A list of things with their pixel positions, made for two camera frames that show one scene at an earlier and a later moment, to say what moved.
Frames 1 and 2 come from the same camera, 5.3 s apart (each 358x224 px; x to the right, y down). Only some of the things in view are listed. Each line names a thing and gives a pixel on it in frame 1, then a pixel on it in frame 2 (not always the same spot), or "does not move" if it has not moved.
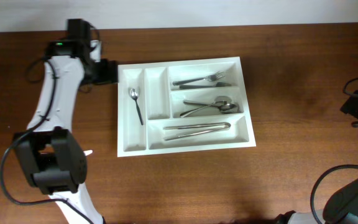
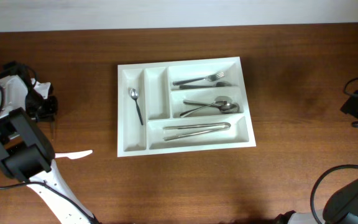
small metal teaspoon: (134, 94) does not move
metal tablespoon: (225, 107) does not move
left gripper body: (102, 74) -> (44, 107)
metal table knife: (222, 126) does not move
